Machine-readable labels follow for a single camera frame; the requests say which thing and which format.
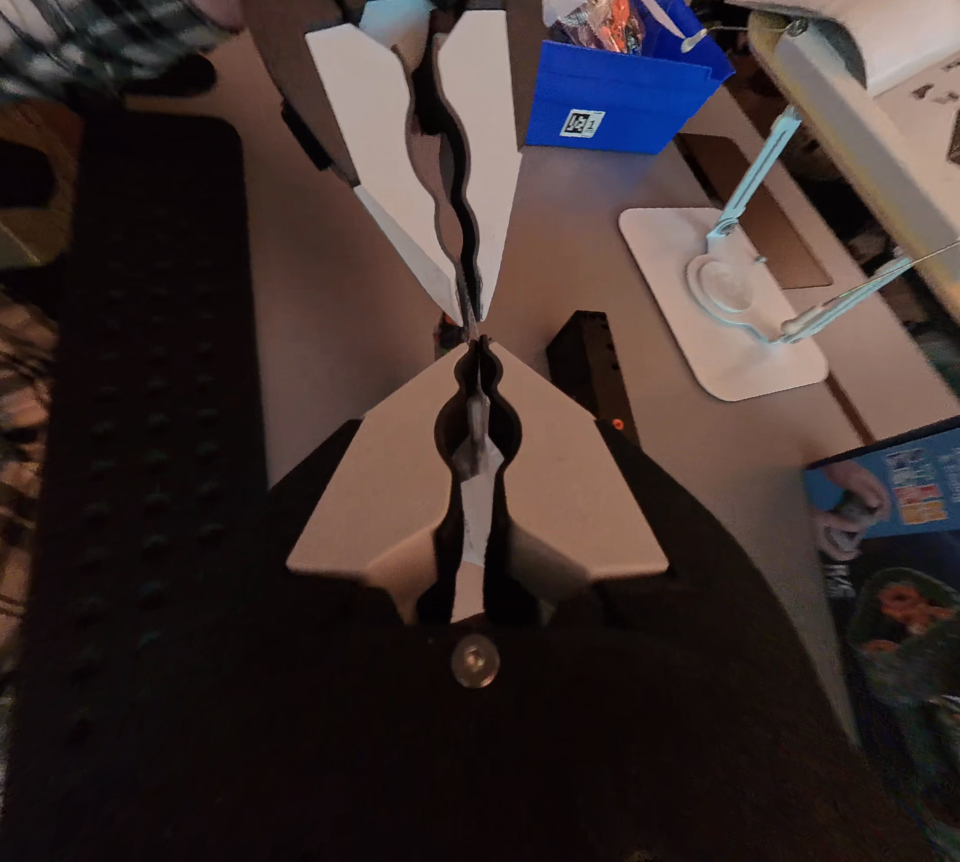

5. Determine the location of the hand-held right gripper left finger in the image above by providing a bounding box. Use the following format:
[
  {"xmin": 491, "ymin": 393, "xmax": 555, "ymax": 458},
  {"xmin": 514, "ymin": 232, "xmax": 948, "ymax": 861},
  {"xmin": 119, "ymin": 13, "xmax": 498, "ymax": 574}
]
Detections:
[{"xmin": 287, "ymin": 339, "xmax": 481, "ymax": 625}]

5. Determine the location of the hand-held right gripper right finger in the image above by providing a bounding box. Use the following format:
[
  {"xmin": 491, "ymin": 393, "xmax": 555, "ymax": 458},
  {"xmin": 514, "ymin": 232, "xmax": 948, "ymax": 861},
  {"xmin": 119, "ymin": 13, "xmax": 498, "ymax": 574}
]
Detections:
[{"xmin": 480, "ymin": 339, "xmax": 669, "ymax": 625}]

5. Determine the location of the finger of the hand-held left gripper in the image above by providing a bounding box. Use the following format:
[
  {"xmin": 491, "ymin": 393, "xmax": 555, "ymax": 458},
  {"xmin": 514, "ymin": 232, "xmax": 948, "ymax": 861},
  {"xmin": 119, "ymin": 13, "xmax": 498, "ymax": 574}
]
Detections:
[
  {"xmin": 306, "ymin": 22, "xmax": 474, "ymax": 329},
  {"xmin": 431, "ymin": 9, "xmax": 524, "ymax": 325}
]

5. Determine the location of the clear plastic parts bag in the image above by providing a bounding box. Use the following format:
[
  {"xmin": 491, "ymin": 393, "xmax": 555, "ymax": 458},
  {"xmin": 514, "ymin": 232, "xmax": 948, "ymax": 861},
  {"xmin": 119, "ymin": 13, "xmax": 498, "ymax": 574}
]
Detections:
[{"xmin": 448, "ymin": 322, "xmax": 505, "ymax": 569}]

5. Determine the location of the blue plastic bin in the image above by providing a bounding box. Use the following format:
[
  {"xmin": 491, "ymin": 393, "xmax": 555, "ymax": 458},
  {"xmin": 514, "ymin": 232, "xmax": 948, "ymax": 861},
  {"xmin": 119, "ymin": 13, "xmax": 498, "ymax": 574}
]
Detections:
[{"xmin": 525, "ymin": 0, "xmax": 736, "ymax": 156}]

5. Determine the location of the white book stand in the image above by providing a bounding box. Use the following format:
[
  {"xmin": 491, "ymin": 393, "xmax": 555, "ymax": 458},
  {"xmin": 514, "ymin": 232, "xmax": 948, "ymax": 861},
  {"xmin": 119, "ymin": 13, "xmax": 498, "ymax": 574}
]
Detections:
[{"xmin": 618, "ymin": 7, "xmax": 960, "ymax": 402}]

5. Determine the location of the black studded mat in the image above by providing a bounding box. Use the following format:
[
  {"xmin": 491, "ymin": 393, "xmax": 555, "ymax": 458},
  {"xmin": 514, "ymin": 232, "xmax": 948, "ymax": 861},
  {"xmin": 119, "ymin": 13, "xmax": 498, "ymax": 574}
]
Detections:
[{"xmin": 15, "ymin": 110, "xmax": 273, "ymax": 728}]

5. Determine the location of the blue robot kit box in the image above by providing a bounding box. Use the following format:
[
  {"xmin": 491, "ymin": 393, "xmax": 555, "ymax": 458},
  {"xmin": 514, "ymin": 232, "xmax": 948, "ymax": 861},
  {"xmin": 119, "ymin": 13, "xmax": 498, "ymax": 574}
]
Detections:
[{"xmin": 802, "ymin": 415, "xmax": 960, "ymax": 826}]

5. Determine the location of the brown desk cable flap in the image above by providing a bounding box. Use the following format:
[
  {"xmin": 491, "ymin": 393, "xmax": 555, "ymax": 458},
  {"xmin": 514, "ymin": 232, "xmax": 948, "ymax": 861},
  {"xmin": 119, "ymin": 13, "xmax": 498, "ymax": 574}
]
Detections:
[{"xmin": 678, "ymin": 133, "xmax": 834, "ymax": 291}]

